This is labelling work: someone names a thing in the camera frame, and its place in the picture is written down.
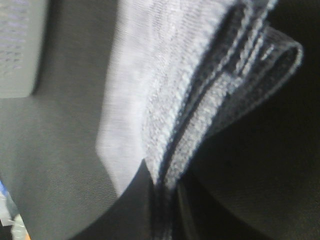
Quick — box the grey perforated laundry basket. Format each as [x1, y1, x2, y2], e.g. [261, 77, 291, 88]
[0, 0, 50, 99]

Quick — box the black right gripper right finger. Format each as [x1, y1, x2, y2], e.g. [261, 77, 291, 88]
[176, 174, 265, 240]

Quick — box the lavender towel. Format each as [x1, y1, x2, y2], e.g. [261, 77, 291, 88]
[94, 0, 305, 191]

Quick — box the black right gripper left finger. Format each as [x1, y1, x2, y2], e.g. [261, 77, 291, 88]
[73, 160, 154, 240]

